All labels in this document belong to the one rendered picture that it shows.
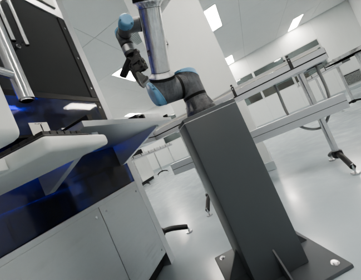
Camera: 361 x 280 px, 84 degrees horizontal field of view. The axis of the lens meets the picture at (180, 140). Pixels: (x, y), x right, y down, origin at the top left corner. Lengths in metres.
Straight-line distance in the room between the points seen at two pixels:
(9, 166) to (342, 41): 9.77
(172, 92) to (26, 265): 0.82
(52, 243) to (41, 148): 0.62
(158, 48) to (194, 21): 1.94
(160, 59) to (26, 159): 0.63
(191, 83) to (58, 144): 0.69
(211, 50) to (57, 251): 2.36
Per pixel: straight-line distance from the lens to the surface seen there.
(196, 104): 0.94
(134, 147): 1.26
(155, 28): 0.88
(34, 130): 1.08
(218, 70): 2.57
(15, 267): 0.93
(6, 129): 0.37
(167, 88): 0.91
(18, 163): 0.45
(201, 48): 2.68
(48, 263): 0.98
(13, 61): 0.48
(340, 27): 9.92
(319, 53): 1.99
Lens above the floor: 0.69
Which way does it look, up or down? 1 degrees up
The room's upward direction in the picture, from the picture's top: 24 degrees counter-clockwise
